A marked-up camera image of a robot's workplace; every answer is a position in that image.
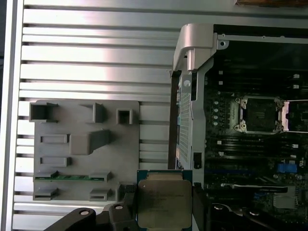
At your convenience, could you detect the black RAM slot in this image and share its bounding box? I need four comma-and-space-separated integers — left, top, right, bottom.
218, 78, 300, 85
216, 135, 300, 142
218, 84, 300, 90
216, 141, 300, 148

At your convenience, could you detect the black open PC case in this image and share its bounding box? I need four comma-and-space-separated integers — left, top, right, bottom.
167, 23, 308, 231

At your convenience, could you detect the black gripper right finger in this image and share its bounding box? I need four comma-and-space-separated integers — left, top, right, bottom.
192, 182, 275, 231

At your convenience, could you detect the small silver heatsink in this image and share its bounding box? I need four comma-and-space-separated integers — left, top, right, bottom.
273, 195, 297, 209

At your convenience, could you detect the CPU with silver top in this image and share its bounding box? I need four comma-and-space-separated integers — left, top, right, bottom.
136, 169, 193, 230

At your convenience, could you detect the blue board connector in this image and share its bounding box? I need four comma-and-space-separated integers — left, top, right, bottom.
276, 163, 297, 173

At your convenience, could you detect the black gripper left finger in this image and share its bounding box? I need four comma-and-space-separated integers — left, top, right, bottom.
44, 184, 138, 231

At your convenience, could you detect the green RAM stick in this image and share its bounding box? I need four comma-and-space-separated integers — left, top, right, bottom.
34, 175, 107, 182

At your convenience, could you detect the metal socket cover frame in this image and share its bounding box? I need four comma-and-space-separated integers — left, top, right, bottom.
280, 99, 308, 132

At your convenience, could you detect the CPU socket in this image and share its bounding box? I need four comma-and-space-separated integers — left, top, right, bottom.
234, 95, 285, 135

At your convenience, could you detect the dark green motherboard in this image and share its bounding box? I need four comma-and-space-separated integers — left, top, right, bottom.
203, 55, 308, 231

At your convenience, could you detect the silver perforated rear panel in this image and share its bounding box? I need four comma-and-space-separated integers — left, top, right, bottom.
176, 71, 205, 170

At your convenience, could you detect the grey plastic parts rack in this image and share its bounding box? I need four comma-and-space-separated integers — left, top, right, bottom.
28, 99, 141, 202

